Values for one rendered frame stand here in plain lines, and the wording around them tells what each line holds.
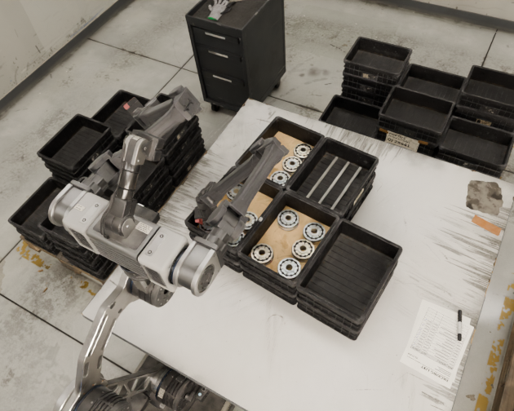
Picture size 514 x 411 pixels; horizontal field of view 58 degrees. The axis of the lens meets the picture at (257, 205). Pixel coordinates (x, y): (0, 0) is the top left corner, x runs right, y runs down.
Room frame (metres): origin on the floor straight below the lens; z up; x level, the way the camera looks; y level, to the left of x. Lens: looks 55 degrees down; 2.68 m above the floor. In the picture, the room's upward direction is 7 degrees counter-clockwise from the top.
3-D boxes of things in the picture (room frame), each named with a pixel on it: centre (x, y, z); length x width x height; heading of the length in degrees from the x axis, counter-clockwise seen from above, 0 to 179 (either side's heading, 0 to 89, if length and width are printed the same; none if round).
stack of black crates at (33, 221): (1.84, 1.33, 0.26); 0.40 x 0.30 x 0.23; 145
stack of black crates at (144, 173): (1.94, 0.78, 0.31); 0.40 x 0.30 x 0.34; 145
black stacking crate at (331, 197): (1.36, -0.38, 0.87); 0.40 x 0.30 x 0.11; 140
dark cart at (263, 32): (3.02, -0.03, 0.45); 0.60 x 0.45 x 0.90; 145
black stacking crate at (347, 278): (0.87, -0.35, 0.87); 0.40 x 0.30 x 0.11; 140
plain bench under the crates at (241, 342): (1.12, -0.23, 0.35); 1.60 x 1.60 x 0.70; 55
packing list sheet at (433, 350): (0.58, -0.68, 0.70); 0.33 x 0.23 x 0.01; 145
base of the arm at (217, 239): (0.74, 0.15, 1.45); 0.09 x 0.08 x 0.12; 55
